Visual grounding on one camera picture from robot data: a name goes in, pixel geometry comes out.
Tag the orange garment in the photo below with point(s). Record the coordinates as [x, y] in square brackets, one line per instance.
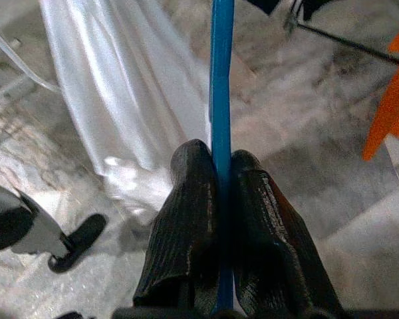
[392, 109]

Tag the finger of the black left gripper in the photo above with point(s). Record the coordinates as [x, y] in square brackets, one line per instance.
[84, 231]

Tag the white metal tube frame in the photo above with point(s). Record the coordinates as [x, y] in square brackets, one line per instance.
[40, 81]

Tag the black metal drying rack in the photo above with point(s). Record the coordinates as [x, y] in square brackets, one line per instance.
[352, 42]

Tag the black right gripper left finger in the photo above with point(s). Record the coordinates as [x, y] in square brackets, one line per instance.
[186, 216]

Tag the blue plastic clothes hanger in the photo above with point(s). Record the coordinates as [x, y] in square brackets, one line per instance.
[222, 83]

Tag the white shirt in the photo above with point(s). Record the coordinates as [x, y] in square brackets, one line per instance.
[113, 83]

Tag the navy blue garment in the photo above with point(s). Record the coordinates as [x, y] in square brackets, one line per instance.
[266, 5]

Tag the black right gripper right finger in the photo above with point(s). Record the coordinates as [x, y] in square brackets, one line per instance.
[269, 232]

